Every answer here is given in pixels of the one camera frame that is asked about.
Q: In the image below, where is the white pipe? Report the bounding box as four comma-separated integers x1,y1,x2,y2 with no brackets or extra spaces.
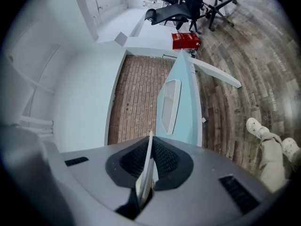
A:
19,115,54,126

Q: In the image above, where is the white clog shoe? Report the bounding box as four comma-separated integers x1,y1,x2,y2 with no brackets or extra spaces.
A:
246,117,270,140
281,137,301,162

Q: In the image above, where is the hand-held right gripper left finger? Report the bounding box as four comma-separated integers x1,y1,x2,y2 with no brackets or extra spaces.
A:
105,136,151,188

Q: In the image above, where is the person's beige trouser leg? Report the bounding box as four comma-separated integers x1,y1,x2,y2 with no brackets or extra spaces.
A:
258,131,291,194

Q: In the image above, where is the thin white item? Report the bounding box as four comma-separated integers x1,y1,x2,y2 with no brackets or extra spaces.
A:
135,130,156,208

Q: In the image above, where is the red cardboard box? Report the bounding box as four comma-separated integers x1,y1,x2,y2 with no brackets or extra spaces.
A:
171,32,202,50

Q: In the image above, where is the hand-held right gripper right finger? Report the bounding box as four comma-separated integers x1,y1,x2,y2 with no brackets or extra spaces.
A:
152,136,194,192

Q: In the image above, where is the light blue table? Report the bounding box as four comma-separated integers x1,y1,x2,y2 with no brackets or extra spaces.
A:
156,48,243,148

